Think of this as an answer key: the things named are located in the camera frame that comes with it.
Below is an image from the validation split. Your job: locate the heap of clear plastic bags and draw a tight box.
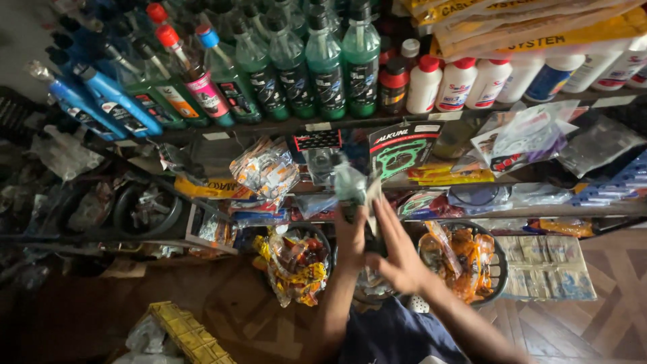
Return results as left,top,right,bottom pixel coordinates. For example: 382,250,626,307
556,114,647,179

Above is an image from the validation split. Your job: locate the yellow flat packet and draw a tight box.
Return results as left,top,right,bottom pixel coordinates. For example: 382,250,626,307
174,176,254,201

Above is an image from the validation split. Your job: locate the yellow plastic crate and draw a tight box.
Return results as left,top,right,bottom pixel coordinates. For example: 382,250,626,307
146,301,237,364

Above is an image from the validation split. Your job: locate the small black card packet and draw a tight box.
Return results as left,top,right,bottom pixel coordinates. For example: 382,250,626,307
294,129,343,152

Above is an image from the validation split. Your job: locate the black basket of orange packets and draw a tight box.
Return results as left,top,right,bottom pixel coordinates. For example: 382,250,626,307
415,219,510,308

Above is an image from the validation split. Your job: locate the dark red-cap jar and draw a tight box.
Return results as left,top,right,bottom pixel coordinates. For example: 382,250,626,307
378,57,410,115

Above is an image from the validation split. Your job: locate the black round tub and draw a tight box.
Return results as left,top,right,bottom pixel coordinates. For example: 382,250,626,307
113,181,184,239

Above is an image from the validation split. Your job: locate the pink label red-cap bottle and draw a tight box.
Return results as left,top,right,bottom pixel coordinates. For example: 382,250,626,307
155,24,236,128

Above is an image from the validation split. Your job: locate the row of blue bottles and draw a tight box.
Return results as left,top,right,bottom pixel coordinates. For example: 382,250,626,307
25,15,165,142

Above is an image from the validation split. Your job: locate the stack of yellow-printed packets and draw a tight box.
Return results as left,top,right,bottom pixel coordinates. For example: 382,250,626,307
404,0,647,61

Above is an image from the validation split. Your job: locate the clear bag of gaskets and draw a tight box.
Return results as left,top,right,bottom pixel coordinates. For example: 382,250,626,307
470,100,581,179

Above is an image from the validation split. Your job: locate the dark metal shelf rack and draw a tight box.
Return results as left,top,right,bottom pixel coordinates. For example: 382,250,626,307
0,85,647,256

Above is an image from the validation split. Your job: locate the black gasket card packet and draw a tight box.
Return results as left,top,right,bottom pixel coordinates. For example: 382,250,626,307
368,120,445,184

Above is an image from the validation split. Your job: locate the bundle of orange-white packets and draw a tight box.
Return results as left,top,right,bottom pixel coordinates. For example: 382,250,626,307
229,136,300,204

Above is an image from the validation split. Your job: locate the person's navy clothing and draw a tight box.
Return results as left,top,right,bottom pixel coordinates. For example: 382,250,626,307
338,297,472,364

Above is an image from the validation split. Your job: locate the pile of thin yellow packets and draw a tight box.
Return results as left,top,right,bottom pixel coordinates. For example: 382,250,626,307
406,164,496,187

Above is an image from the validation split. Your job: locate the person's right hand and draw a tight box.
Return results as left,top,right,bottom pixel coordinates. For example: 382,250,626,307
365,194,436,297

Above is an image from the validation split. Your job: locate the row of green liquid bottles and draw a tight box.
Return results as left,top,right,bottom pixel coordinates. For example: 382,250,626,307
101,0,383,127

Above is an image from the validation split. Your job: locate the black basket of yellow-red packets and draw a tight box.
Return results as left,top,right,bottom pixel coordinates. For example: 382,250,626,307
252,222,333,308

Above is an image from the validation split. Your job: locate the crumpled clear plastic bag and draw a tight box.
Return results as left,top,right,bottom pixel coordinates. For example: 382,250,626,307
29,125,105,182

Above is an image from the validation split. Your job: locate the clear plastic spare-part packet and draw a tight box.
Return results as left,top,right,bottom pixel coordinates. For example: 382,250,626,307
331,154,385,238

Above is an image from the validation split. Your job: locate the person's left hand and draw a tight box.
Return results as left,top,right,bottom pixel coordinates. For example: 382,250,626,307
334,204,373,275

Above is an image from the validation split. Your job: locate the white perforated object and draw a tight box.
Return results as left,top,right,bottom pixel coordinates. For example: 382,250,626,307
406,295,431,314

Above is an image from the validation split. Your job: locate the row of white bottles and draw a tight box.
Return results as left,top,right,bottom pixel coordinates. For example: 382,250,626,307
406,35,647,115

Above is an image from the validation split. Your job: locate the stack of blue packets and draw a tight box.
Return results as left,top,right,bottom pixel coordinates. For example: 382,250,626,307
570,151,647,208

